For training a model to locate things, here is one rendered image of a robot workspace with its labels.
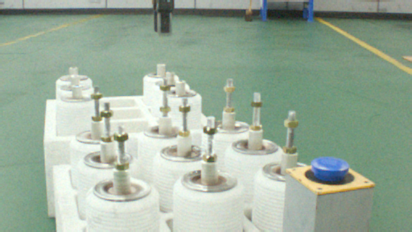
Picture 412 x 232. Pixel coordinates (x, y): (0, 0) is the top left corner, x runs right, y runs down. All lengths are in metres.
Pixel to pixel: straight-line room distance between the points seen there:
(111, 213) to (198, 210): 0.11
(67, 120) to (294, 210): 0.69
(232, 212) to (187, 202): 0.06
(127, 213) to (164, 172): 0.16
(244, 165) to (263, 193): 0.10
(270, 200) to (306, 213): 0.18
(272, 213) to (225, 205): 0.08
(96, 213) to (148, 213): 0.06
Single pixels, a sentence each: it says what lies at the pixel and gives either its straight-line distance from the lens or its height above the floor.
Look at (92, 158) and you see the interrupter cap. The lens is 0.81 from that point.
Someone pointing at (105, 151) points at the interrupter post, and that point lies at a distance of 0.79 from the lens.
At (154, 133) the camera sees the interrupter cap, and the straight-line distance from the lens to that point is 0.93.
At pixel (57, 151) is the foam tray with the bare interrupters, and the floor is 0.16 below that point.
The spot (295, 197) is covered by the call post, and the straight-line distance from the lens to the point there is 0.59.
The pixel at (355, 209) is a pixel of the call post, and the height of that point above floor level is 0.29.
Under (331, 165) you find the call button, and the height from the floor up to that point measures 0.33.
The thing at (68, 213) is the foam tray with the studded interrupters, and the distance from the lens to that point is 0.81.
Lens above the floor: 0.52
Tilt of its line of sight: 11 degrees down
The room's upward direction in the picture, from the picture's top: straight up
